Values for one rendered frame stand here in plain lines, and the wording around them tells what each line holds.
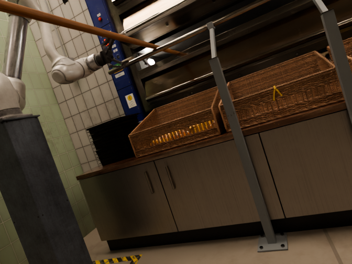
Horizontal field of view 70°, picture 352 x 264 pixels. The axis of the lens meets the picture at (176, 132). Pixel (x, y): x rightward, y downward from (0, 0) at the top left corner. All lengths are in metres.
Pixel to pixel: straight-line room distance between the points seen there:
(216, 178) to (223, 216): 0.22
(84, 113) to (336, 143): 1.92
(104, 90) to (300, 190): 1.65
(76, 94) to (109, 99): 0.35
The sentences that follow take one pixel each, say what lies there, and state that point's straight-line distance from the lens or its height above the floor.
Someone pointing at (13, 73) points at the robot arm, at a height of 1.29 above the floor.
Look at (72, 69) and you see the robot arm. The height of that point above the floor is 1.16.
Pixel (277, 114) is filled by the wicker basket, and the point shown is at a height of 0.60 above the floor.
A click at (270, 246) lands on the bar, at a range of 1.41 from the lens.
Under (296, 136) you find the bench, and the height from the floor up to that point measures 0.48.
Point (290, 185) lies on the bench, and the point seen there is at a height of 0.26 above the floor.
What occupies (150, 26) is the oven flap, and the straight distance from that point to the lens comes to 1.90.
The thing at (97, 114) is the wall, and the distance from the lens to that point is 2.31.
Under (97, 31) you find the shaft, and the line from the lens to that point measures 1.14.
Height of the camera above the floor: 0.76
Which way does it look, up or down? 4 degrees down
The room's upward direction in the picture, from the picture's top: 19 degrees counter-clockwise
